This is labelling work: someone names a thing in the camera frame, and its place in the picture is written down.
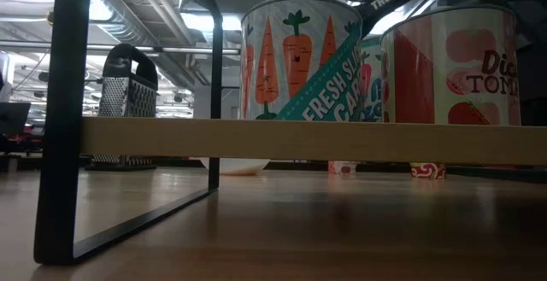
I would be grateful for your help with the white translucent bowl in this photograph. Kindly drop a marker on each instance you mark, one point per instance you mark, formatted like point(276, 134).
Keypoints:
point(243, 166)

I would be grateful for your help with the red white swirl pattern can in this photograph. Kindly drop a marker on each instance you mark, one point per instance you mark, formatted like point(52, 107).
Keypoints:
point(427, 170)

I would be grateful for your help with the diced tomato can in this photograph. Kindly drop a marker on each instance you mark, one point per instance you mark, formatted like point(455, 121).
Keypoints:
point(448, 67)

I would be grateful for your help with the long tube light fixture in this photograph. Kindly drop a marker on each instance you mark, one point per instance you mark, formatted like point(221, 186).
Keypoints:
point(201, 50)

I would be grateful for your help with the carrot print can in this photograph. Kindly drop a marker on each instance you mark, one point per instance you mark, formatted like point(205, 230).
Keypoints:
point(299, 59)

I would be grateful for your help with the silver corrugated ventilation duct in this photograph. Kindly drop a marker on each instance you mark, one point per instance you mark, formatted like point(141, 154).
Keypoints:
point(128, 20)

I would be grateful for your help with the wooden shelf with black frame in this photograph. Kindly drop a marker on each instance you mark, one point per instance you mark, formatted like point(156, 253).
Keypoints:
point(256, 140)

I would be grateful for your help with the black screen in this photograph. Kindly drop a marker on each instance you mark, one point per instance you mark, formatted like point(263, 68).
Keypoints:
point(13, 118)

